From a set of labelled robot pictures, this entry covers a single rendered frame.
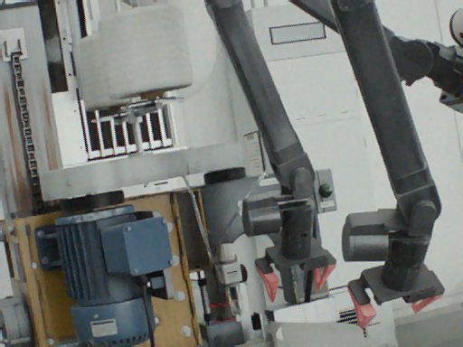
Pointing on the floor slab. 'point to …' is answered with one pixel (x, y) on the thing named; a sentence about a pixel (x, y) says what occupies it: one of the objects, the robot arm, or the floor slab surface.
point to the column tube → (46, 119)
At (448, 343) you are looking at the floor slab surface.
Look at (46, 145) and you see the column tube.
